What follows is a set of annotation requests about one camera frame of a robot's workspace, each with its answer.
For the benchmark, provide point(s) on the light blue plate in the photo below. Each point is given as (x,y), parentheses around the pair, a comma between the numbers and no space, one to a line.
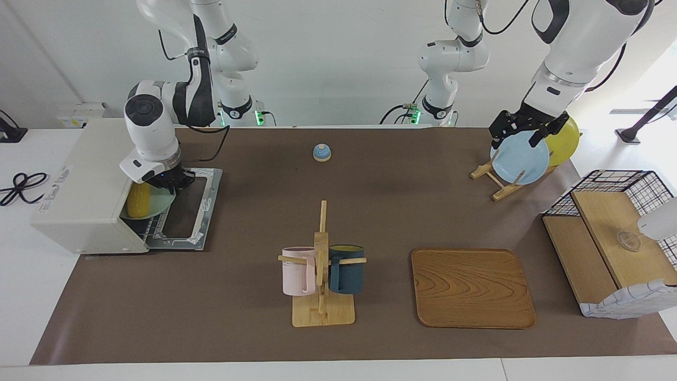
(521,164)

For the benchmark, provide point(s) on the brown table mat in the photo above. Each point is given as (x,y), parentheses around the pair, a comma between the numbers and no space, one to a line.
(211,317)

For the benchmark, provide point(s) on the mint green plate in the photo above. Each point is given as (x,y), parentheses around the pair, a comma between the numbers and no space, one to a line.
(161,203)

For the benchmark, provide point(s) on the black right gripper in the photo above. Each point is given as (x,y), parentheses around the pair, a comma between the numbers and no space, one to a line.
(169,182)

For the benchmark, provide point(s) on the pink mug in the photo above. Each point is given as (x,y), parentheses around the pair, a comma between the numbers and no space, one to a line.
(293,275)

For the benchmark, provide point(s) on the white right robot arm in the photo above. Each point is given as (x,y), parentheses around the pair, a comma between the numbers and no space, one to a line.
(153,132)

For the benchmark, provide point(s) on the black tripod stand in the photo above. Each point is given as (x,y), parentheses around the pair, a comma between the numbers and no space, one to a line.
(648,116)

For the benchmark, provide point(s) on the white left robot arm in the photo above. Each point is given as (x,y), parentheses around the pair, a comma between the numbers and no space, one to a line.
(582,42)

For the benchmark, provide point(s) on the wooden serving tray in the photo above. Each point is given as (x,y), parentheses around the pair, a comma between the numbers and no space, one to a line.
(465,291)

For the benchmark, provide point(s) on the wooden mug rack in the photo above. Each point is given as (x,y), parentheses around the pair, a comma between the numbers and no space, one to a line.
(322,315)

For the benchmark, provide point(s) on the small clear glass item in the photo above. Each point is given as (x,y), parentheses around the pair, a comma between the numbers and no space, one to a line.
(628,241)

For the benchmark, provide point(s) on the beige toaster oven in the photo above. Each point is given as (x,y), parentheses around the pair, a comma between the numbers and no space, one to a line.
(79,201)

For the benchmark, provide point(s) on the dark teal mug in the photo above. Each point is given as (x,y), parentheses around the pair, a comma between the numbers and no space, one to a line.
(349,275)

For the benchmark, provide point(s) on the white wall socket strip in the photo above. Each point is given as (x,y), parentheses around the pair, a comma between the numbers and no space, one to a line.
(71,120)

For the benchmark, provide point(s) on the toaster oven glass door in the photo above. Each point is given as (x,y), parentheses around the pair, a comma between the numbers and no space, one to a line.
(209,211)

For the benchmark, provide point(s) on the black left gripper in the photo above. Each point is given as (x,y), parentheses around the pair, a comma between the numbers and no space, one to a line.
(534,119)

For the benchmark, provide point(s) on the yellow corn cob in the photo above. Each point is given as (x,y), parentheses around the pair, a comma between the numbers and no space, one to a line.
(138,203)

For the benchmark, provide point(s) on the small blue call bell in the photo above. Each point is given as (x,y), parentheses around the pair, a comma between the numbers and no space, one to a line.
(321,153)

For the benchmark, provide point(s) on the white rounded blurry object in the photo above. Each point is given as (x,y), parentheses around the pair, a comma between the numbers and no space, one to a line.
(658,222)

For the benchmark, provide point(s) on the black device with base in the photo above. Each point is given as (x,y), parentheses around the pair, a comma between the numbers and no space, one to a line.
(10,132)

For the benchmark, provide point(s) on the wooden side shelf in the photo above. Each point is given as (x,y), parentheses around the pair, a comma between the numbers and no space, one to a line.
(634,304)

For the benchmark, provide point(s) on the wooden plate rack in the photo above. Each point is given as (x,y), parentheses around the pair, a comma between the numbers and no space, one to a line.
(502,193)

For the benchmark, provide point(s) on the yellow plate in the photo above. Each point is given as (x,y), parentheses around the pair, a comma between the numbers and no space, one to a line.
(563,145)

